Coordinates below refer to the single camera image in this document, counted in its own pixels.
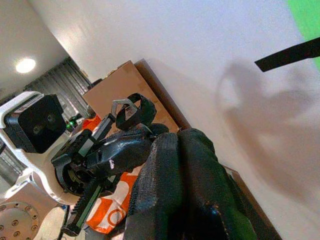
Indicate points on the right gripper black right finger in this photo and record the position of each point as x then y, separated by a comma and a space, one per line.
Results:
205, 170

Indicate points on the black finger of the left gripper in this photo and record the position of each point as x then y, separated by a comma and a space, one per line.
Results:
112, 165
125, 145

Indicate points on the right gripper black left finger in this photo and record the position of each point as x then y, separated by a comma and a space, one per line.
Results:
155, 180

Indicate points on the orange white printed bag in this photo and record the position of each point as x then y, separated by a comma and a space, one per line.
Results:
107, 212

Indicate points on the brown wooden cabinet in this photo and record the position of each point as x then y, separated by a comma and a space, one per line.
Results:
120, 90

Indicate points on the dark grey curtain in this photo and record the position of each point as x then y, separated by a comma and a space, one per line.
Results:
62, 80

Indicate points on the round ceiling light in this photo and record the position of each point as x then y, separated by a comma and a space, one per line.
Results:
25, 65

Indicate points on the black tape strip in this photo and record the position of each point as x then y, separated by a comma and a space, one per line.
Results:
287, 55

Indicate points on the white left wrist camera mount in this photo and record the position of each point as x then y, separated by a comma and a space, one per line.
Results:
32, 162

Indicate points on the green wall sheet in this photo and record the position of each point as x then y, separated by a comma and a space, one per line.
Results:
307, 15

